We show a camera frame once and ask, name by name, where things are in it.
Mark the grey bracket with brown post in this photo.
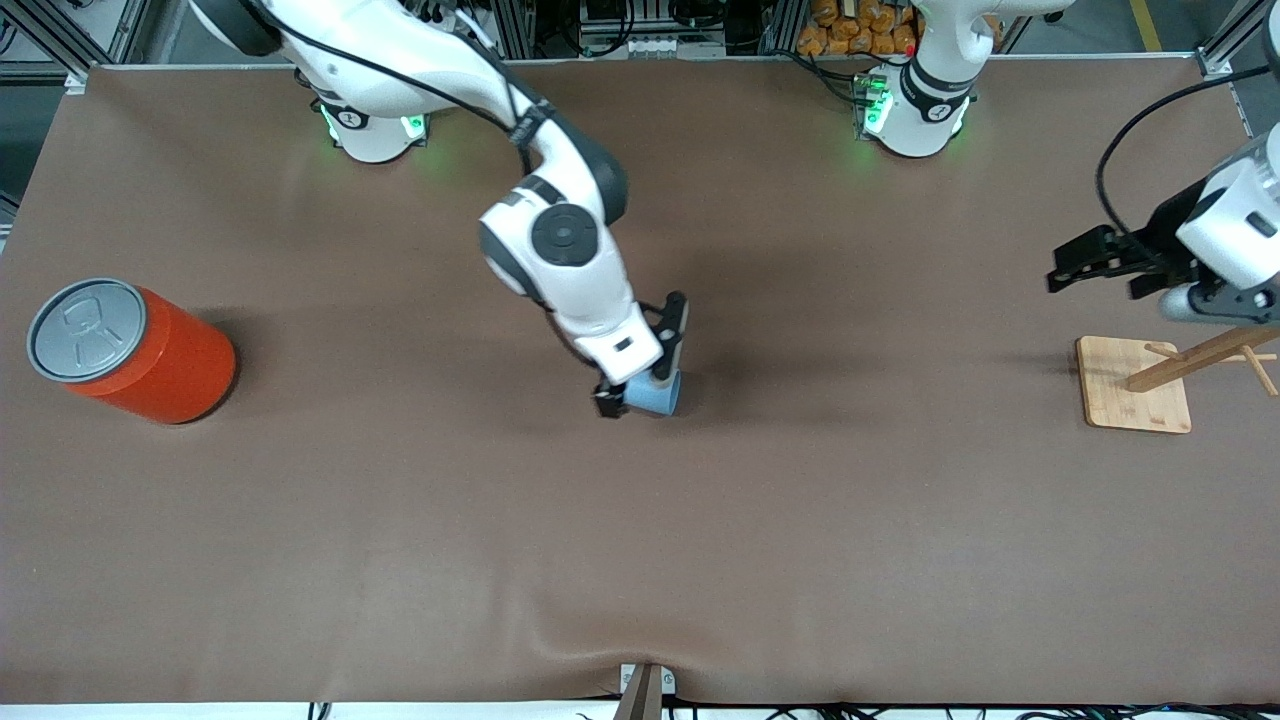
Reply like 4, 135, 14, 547
612, 662, 678, 720

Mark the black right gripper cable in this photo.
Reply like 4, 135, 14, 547
255, 8, 546, 176

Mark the blue plastic cup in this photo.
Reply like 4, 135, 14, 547
622, 368, 685, 419

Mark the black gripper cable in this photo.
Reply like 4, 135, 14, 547
1095, 65, 1280, 256
255, 8, 546, 176

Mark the orange can with grey lid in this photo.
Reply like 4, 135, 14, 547
26, 277, 239, 426

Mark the orange mesh bag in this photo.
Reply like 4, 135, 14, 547
796, 0, 1004, 57

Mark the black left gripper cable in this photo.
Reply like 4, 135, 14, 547
1095, 65, 1280, 256

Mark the brown table mat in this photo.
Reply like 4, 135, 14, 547
0, 55, 1280, 706

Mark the bamboo cup rack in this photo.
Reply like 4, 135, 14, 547
1075, 322, 1280, 435

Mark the aluminium frame strut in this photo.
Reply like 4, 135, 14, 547
758, 0, 806, 56
1195, 0, 1280, 81
0, 0, 151, 83
488, 0, 538, 59

